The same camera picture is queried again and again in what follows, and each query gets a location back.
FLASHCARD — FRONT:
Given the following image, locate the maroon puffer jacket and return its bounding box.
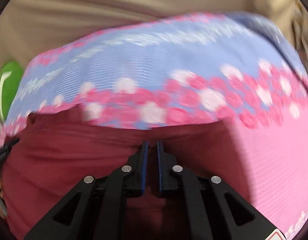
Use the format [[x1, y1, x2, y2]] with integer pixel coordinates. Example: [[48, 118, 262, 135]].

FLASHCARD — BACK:
[[2, 107, 251, 239]]

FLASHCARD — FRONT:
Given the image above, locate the green round pillow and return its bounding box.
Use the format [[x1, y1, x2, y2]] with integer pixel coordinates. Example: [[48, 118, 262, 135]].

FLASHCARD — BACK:
[[0, 61, 24, 121]]

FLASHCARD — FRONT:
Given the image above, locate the pink blue floral bedsheet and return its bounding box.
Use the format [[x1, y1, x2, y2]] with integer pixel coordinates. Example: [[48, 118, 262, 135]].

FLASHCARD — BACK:
[[0, 12, 308, 239]]

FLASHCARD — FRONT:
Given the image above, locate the beige fabric headboard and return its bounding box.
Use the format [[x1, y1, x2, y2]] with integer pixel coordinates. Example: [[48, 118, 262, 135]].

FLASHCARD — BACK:
[[0, 0, 298, 74]]

